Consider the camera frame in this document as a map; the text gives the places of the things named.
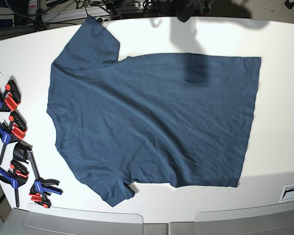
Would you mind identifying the dark blue T-shirt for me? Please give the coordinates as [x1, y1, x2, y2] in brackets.
[47, 17, 261, 207]

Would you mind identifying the white power strip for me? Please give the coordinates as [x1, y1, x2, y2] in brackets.
[95, 16, 111, 22]

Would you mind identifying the bottom blue red bar clamp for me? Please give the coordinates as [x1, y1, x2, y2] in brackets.
[27, 150, 63, 208]

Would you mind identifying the blue red bar clamp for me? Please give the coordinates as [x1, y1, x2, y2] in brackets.
[0, 111, 27, 165]
[27, 150, 63, 208]
[0, 159, 29, 208]
[0, 79, 21, 112]

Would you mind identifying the black tape roll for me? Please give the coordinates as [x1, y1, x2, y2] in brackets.
[13, 142, 32, 162]

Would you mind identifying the top blue red bar clamp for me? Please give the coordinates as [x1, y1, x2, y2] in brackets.
[0, 79, 21, 112]

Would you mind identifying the white label sticker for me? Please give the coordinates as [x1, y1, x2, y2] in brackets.
[279, 184, 294, 203]

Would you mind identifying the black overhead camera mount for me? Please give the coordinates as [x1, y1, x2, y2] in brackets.
[176, 0, 199, 23]

